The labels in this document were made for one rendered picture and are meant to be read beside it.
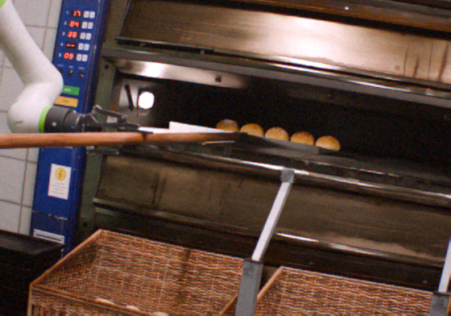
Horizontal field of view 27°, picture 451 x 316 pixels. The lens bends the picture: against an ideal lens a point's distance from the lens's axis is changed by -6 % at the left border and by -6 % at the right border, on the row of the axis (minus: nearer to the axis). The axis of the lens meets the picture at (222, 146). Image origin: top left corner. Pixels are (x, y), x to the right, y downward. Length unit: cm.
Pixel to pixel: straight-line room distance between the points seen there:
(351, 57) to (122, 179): 83
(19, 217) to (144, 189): 49
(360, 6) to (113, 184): 97
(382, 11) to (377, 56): 14
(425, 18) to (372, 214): 62
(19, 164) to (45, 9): 54
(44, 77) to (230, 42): 64
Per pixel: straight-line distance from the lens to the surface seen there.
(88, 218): 317
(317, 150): 339
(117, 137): 233
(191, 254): 300
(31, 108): 260
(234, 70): 283
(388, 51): 289
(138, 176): 310
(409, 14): 289
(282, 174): 254
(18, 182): 329
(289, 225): 293
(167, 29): 306
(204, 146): 301
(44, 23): 326
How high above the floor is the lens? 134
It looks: 3 degrees down
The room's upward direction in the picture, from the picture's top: 9 degrees clockwise
